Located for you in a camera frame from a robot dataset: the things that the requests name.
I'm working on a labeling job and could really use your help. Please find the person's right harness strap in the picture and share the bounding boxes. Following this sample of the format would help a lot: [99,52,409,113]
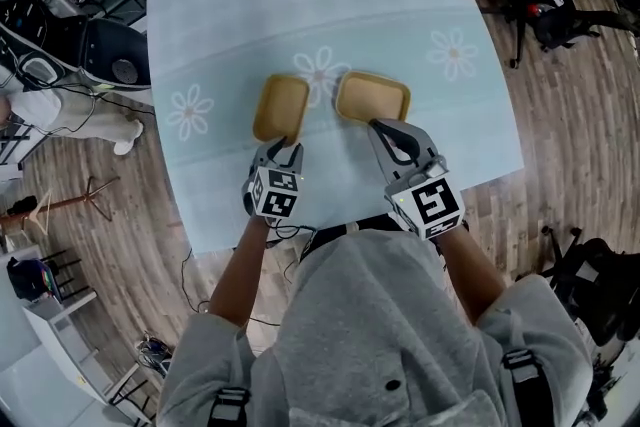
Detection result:
[501,348,551,427]

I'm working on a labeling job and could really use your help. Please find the black gear bag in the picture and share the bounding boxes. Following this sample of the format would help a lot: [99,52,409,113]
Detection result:
[135,333,174,376]

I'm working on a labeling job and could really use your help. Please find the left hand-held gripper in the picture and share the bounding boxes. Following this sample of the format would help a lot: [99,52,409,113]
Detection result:
[243,136,307,219]

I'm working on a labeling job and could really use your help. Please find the person's left forearm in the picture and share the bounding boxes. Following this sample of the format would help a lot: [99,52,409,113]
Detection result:
[207,214,274,329]

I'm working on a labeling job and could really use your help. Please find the person's black trousers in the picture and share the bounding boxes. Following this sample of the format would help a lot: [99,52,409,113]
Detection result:
[298,214,401,264]

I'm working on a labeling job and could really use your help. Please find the wooden coat rack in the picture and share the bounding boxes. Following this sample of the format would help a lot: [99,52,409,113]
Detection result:
[0,174,121,236]

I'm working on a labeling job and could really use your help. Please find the person's grey hoodie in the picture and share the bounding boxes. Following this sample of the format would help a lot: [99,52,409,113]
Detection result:
[157,229,595,427]

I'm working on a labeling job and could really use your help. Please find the person's right forearm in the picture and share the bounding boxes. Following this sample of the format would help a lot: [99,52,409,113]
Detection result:
[439,227,506,326]

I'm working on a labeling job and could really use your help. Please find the black office chair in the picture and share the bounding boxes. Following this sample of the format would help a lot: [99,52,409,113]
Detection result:
[514,224,640,366]
[482,0,640,69]

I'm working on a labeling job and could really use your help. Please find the black side chair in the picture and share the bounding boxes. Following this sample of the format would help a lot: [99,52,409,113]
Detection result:
[5,247,96,304]

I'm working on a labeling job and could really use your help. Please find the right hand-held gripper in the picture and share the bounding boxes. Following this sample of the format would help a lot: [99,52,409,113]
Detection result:
[367,117,467,242]

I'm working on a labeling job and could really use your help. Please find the person's harness strap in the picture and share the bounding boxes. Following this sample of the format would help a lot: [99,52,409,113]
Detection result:
[501,348,551,427]
[207,387,251,427]

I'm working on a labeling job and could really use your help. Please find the tan rectangular tray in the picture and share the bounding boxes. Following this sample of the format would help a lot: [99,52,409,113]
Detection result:
[333,70,412,125]
[252,73,311,147]

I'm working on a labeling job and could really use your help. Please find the person's left harness strap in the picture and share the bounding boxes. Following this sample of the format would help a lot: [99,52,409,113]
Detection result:
[207,387,251,427]

